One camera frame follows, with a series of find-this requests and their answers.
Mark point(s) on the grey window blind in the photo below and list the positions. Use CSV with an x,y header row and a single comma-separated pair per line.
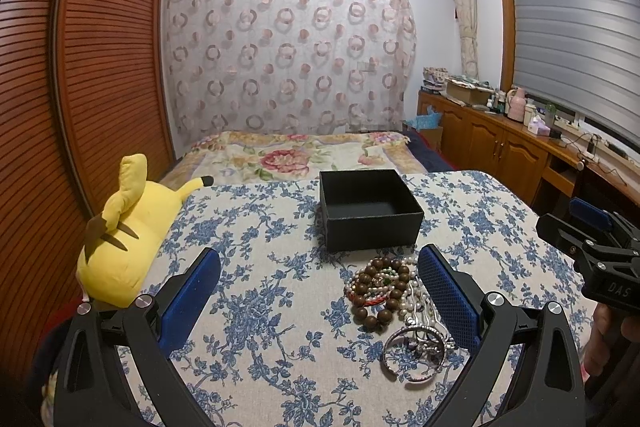
x,y
582,55

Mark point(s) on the wooden side cabinet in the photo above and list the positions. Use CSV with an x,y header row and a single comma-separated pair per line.
x,y
542,172

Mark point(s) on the blue gift bag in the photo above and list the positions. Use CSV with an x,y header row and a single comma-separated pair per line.
x,y
430,120

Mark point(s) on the yellow Pikachu plush toy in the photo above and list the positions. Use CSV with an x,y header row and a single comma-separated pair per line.
x,y
122,240

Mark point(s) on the right hand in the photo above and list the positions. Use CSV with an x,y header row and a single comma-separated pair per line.
x,y
598,349

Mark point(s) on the pink tissue box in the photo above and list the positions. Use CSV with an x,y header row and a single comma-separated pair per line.
x,y
537,126

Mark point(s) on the silver hair comb pin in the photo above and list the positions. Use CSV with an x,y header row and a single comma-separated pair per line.
x,y
427,335

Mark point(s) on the black jewelry box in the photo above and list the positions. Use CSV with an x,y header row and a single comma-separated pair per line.
x,y
367,209

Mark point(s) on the floral bed blanket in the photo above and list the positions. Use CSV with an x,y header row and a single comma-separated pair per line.
x,y
235,157

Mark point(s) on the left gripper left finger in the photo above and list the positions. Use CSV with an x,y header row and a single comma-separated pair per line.
x,y
92,389

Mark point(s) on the cardboard box on cabinet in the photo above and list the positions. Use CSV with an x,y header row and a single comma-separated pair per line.
x,y
468,93

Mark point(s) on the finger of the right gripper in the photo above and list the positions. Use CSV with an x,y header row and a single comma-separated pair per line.
x,y
590,205
560,235

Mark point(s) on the blue floral white cloth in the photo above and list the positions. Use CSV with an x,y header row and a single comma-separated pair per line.
x,y
276,344

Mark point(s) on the pink circle patterned curtain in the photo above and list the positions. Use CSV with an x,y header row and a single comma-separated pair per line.
x,y
286,66

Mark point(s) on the stack of folded papers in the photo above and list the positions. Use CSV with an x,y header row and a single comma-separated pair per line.
x,y
435,79

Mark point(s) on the pink thermos jug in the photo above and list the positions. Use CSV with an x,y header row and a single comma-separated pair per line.
x,y
516,104

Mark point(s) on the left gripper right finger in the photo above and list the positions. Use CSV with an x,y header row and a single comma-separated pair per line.
x,y
546,386

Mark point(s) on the brown louvered wardrobe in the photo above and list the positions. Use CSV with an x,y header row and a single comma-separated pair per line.
x,y
80,89

